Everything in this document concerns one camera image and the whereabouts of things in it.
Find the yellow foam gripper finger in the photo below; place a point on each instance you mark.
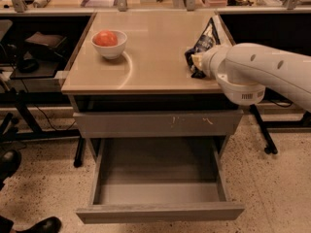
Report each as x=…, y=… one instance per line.
x=197, y=60

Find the blue chip bag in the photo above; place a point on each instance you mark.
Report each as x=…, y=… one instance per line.
x=214, y=35

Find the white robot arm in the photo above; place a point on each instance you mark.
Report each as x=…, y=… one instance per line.
x=245, y=71

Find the closed grey top drawer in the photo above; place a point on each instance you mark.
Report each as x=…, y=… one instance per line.
x=158, y=124

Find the grey drawer cabinet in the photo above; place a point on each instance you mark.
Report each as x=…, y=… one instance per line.
x=151, y=75

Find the open grey middle drawer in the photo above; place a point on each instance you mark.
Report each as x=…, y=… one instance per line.
x=158, y=179

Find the white ceramic bowl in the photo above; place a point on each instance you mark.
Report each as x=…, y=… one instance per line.
x=115, y=51

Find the red apple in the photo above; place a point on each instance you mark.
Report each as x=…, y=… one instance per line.
x=105, y=38

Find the black table leg right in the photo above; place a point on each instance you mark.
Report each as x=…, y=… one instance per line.
x=270, y=146

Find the black table leg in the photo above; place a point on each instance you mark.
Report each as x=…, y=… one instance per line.
x=270, y=146
x=78, y=160

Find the black table leg left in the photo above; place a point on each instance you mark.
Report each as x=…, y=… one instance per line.
x=78, y=160

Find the black device on shelf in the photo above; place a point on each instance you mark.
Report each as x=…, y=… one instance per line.
x=42, y=56

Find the black shoe left edge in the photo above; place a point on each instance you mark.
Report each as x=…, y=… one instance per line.
x=9, y=162

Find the black shoe bottom left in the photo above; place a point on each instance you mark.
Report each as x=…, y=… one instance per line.
x=49, y=225

